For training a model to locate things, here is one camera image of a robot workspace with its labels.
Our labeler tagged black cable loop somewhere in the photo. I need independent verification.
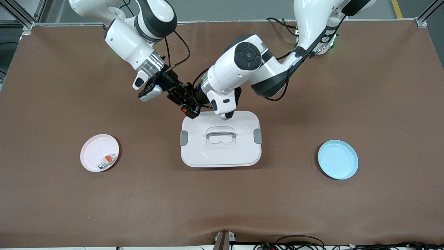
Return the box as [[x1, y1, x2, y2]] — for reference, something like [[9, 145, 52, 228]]
[[275, 235, 325, 250]]

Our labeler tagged pink round plate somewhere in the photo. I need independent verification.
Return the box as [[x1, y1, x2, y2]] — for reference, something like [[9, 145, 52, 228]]
[[80, 134, 120, 173]]

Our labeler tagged brown table mat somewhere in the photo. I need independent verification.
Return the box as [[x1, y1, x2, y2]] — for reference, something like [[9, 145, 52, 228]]
[[0, 19, 444, 249]]

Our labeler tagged metal table clamp bracket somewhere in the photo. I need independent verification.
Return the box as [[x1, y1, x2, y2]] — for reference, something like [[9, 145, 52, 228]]
[[213, 230, 237, 250]]

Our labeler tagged aluminium frame post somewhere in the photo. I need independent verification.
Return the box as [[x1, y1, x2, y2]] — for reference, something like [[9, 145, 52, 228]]
[[0, 0, 47, 31], [416, 0, 444, 28]]

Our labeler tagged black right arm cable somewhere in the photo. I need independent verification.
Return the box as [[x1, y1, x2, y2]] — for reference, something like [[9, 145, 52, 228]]
[[163, 31, 191, 70]]

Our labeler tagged light blue round plate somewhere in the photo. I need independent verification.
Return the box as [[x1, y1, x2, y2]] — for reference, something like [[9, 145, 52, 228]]
[[318, 140, 359, 180]]

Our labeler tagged white orange electrical connector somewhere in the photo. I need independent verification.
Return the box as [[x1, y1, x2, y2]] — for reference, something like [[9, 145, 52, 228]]
[[97, 153, 117, 170]]

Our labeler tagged silver table edge rail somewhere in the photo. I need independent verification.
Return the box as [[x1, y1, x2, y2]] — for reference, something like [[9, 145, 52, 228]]
[[33, 19, 425, 27]]

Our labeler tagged white lidded storage box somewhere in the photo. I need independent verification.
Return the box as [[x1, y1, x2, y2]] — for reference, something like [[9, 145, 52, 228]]
[[180, 111, 263, 168]]

